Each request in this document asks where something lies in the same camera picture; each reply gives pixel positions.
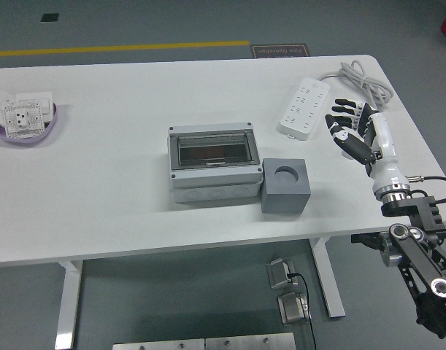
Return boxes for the white switch plate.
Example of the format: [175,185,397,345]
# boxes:
[15,91,54,121]

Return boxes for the dark floor sign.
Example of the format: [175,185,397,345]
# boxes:
[250,43,313,59]

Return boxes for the grey junction box hinged lid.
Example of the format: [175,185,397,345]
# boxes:
[167,122,264,204]

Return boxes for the black floor cable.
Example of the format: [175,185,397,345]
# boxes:
[286,271,318,350]

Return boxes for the white cover plate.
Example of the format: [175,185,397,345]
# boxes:
[0,90,16,123]

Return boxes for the black table control panel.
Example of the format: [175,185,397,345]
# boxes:
[350,232,382,244]

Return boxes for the purple bowl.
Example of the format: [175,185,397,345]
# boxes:
[0,102,59,147]

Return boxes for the metal base plate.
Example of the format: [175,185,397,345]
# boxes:
[204,332,296,350]
[112,338,206,350]

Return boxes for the white socket module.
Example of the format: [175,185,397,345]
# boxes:
[1,101,45,139]

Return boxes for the grey cube with round hole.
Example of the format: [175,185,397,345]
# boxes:
[261,157,312,215]

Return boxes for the white power strip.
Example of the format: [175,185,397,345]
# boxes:
[279,77,332,141]

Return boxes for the grey power cord with plug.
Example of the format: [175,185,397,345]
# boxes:
[316,60,394,160]

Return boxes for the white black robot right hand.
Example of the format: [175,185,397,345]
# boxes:
[324,98,410,200]

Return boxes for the metal floor socket box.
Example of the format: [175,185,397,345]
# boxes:
[277,291,313,327]
[265,257,299,291]

